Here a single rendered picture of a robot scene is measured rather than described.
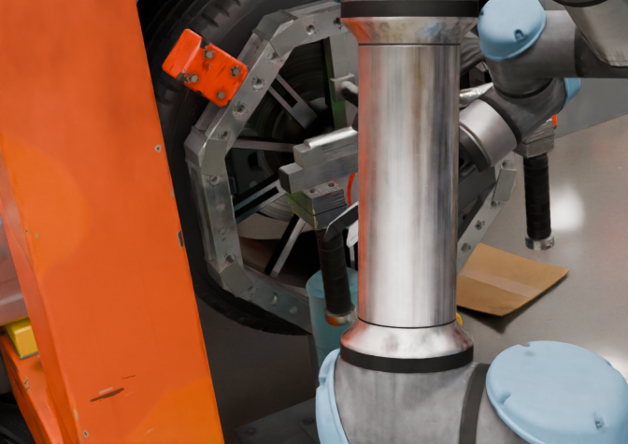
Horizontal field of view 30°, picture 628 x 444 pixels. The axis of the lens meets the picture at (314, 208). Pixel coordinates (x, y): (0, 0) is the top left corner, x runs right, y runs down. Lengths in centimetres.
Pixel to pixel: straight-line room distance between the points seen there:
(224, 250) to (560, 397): 90
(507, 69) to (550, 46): 6
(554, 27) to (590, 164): 252
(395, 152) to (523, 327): 205
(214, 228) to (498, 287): 151
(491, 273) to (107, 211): 211
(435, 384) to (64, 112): 45
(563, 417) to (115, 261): 51
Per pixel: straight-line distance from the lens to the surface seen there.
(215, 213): 174
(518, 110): 140
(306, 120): 188
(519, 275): 320
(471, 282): 318
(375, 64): 97
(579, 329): 298
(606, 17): 110
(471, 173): 140
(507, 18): 132
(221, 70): 168
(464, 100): 166
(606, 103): 220
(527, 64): 133
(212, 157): 171
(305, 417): 237
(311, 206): 155
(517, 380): 97
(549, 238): 178
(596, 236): 340
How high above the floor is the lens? 161
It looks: 26 degrees down
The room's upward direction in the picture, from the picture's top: 8 degrees counter-clockwise
